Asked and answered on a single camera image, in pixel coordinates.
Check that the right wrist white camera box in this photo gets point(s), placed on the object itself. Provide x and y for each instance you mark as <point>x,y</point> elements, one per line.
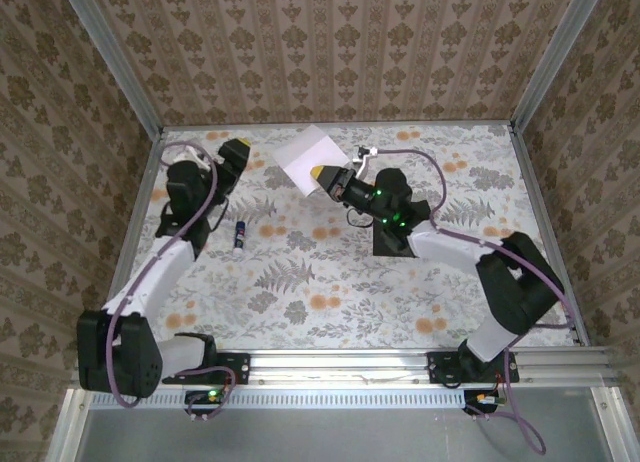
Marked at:
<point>364,158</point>

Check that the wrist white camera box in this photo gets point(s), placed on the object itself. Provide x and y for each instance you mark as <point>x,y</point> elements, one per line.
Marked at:
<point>364,158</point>
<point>192,158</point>

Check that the aluminium table side rail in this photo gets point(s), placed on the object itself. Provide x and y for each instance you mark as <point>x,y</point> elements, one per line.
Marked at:
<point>550,232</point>
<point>130,242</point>

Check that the white blue glue stick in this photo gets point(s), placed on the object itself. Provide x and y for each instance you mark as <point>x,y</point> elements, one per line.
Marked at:
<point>239,237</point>

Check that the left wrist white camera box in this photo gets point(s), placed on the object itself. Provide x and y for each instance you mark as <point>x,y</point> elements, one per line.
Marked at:
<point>192,158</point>

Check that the aluminium front rail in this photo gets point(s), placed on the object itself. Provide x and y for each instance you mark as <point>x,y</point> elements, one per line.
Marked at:
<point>340,364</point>

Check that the aluminium frame post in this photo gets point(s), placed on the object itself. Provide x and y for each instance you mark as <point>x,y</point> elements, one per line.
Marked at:
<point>555,57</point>
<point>110,57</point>

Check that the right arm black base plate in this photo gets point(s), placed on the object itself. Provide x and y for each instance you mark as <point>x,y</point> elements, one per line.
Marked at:
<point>440,369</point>

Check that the circuit board with yellow plug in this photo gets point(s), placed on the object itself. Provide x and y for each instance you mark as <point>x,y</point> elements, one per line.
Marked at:
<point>485,399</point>

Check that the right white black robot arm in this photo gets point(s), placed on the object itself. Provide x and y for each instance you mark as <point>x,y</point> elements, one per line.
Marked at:
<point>450,247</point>

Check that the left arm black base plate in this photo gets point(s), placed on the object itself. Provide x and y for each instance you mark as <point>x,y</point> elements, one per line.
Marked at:
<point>235,367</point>

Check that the black paper envelope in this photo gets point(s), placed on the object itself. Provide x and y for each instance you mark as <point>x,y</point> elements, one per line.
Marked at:
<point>390,247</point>

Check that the grey metal shelf panel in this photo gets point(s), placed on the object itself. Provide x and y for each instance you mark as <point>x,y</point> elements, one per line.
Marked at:
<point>325,437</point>

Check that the white paper letter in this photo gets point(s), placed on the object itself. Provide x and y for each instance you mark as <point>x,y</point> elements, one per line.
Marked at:
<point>305,149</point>

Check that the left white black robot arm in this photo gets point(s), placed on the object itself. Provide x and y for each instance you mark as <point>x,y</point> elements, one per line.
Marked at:
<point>160,272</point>

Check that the green lit circuit board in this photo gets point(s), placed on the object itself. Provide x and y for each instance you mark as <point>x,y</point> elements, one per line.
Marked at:
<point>207,397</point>

